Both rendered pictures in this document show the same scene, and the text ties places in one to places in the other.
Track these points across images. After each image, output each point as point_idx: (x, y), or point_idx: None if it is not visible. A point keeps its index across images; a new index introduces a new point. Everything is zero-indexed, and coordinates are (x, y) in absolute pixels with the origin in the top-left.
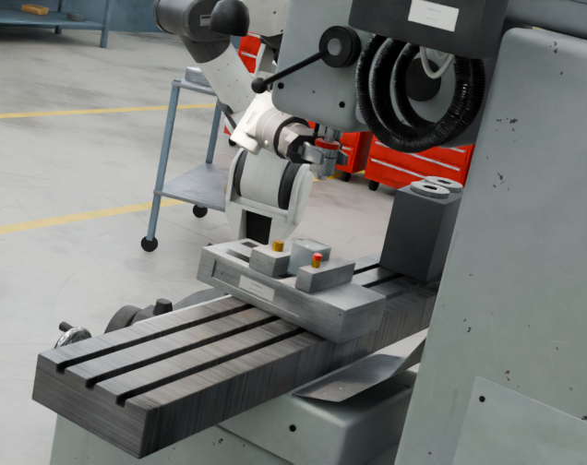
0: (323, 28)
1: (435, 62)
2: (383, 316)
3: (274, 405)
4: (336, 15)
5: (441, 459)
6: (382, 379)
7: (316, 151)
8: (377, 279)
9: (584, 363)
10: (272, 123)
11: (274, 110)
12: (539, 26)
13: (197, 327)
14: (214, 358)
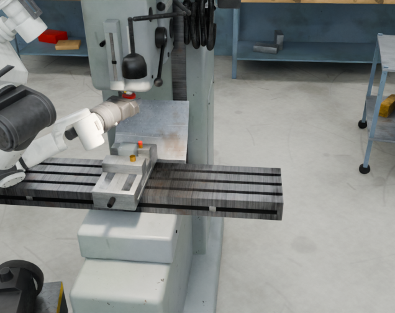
0: (153, 35)
1: (171, 18)
2: (102, 159)
3: None
4: (154, 25)
5: (207, 131)
6: (173, 145)
7: (138, 99)
8: (44, 174)
9: (210, 70)
10: (115, 112)
11: (103, 108)
12: None
13: (195, 187)
14: (218, 173)
